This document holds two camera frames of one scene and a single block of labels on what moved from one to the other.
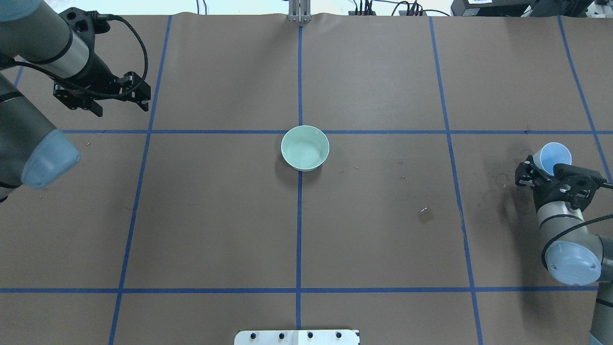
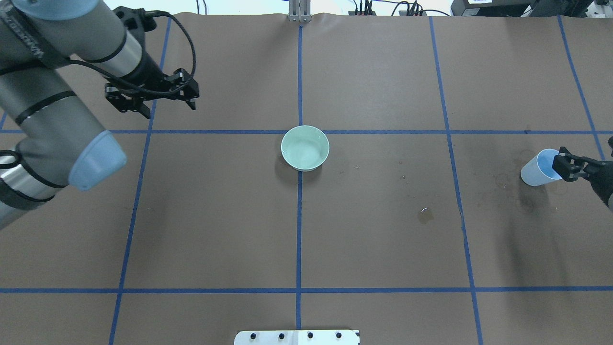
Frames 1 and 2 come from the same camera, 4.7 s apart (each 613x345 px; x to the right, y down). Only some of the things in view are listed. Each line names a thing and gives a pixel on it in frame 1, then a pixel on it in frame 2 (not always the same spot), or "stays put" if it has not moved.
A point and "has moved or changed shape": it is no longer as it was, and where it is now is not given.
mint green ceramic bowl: x=305 y=148 stays put
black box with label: x=476 y=8 stays put
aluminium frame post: x=299 y=11 stays put
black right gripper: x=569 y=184 to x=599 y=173
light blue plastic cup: x=551 y=154 has moved or changed shape
